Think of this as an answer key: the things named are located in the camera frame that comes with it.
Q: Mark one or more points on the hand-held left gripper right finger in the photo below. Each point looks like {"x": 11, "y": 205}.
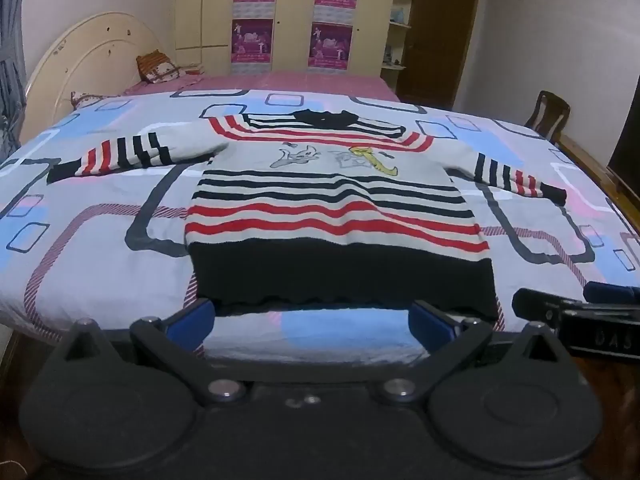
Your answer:
{"x": 430, "y": 322}

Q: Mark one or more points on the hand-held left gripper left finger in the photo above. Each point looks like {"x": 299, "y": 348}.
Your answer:
{"x": 190, "y": 325}

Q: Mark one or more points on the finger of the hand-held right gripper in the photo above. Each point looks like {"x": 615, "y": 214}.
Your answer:
{"x": 540, "y": 302}
{"x": 612, "y": 292}

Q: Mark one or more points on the striped knit sweater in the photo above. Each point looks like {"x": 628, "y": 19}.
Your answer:
{"x": 325, "y": 220}

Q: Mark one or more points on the patterned grey blue quilt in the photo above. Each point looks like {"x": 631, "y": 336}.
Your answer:
{"x": 100, "y": 240}

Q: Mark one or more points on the dark wooden cabinet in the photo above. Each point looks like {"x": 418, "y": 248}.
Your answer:
{"x": 625, "y": 135}

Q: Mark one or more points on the dark wooden chair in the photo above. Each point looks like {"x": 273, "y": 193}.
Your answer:
{"x": 547, "y": 115}

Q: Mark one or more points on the orange cat pillow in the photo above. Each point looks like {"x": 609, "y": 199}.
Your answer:
{"x": 157, "y": 66}

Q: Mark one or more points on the pink bed sheet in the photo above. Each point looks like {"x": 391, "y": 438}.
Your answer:
{"x": 300, "y": 82}

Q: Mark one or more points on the brown wooden door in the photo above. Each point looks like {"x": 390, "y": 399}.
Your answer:
{"x": 440, "y": 35}

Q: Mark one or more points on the cream wooden headboard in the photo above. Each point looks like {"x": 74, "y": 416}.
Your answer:
{"x": 75, "y": 60}

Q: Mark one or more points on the open shelf unit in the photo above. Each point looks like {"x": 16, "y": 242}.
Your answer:
{"x": 398, "y": 35}

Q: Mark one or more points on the cream yellow wardrobe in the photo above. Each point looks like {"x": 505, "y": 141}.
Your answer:
{"x": 292, "y": 35}

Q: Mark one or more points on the grey blue curtain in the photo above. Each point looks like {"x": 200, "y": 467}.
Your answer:
{"x": 10, "y": 60}

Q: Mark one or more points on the wooden bed frame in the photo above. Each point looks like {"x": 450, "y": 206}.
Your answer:
{"x": 590, "y": 170}

